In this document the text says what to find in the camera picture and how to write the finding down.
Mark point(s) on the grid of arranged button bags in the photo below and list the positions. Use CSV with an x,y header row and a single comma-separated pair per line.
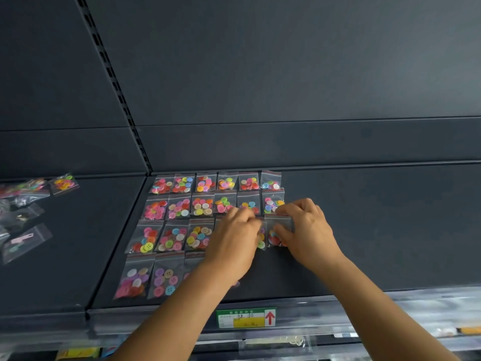
x,y
176,206

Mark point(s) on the bag with pink clip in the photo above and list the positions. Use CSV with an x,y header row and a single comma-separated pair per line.
x,y
24,240

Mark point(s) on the person's left forearm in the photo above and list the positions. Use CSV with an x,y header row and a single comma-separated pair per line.
x,y
169,323

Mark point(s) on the white blue flat packet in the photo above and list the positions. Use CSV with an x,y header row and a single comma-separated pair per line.
x,y
345,335

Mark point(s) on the green white price label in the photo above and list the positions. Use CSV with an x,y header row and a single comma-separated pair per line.
x,y
244,317

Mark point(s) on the clear plastic button bag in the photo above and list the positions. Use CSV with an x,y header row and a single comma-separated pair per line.
x,y
280,221

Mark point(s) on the pile of transparent button bags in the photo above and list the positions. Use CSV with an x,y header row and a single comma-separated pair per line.
x,y
64,183

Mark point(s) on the orange brown packet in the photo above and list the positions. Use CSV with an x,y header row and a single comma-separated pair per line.
x,y
469,330

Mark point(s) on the blue yellow snack packet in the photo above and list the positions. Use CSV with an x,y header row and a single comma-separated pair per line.
x,y
77,353

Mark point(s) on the person's right forearm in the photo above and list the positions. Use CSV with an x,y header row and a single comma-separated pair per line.
x,y
383,323

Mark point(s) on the person's left hand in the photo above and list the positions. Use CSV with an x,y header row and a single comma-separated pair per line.
x,y
233,244

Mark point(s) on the person's right hand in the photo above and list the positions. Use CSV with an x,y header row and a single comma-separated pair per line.
x,y
312,236

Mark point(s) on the clear packet with purple item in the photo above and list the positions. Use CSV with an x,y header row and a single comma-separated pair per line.
x,y
278,342

